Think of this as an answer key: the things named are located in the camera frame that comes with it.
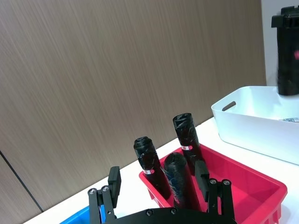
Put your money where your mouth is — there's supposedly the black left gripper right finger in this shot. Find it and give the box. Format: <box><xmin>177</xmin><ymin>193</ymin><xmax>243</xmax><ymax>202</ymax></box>
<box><xmin>194</xmin><ymin>160</ymin><xmax>237</xmax><ymax>222</ymax></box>

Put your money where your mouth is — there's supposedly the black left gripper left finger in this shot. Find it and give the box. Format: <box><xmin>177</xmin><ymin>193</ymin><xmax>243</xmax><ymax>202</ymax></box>
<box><xmin>88</xmin><ymin>166</ymin><xmax>122</xmax><ymax>224</ymax></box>

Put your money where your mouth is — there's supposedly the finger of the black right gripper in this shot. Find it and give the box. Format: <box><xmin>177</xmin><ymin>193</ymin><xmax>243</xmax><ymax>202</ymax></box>
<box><xmin>281</xmin><ymin>6</ymin><xmax>299</xmax><ymax>29</ymax></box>
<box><xmin>271</xmin><ymin>13</ymin><xmax>292</xmax><ymax>29</ymax></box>

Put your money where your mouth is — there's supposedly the black bag roll pink label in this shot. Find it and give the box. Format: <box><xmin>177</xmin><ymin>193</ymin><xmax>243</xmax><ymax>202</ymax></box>
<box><xmin>276</xmin><ymin>25</ymin><xmax>299</xmax><ymax>96</ymax></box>

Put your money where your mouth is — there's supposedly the black bag roll without label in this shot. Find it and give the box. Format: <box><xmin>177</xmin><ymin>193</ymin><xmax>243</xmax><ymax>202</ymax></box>
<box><xmin>163</xmin><ymin>152</ymin><xmax>200</xmax><ymax>211</ymax></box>

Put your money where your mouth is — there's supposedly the red plastic bin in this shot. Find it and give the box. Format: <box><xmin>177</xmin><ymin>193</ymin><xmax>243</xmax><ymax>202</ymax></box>
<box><xmin>139</xmin><ymin>142</ymin><xmax>288</xmax><ymax>224</ymax></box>

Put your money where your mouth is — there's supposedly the black bag roll white label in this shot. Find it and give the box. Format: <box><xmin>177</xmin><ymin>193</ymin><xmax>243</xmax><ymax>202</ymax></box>
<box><xmin>172</xmin><ymin>112</ymin><xmax>206</xmax><ymax>176</ymax></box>
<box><xmin>133</xmin><ymin>135</ymin><xmax>173</xmax><ymax>200</ymax></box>

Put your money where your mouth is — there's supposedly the blue plastic bin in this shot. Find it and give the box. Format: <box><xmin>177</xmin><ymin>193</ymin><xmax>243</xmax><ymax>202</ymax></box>
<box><xmin>59</xmin><ymin>204</ymin><xmax>104</xmax><ymax>224</ymax></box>

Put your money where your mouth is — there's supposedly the white plastic basket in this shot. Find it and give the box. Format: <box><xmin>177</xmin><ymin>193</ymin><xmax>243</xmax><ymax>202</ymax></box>
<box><xmin>211</xmin><ymin>85</ymin><xmax>299</xmax><ymax>166</ymax></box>

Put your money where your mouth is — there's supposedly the small silver packet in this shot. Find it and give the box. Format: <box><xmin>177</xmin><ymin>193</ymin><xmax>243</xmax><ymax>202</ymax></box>
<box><xmin>278</xmin><ymin>116</ymin><xmax>299</xmax><ymax>123</ymax></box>

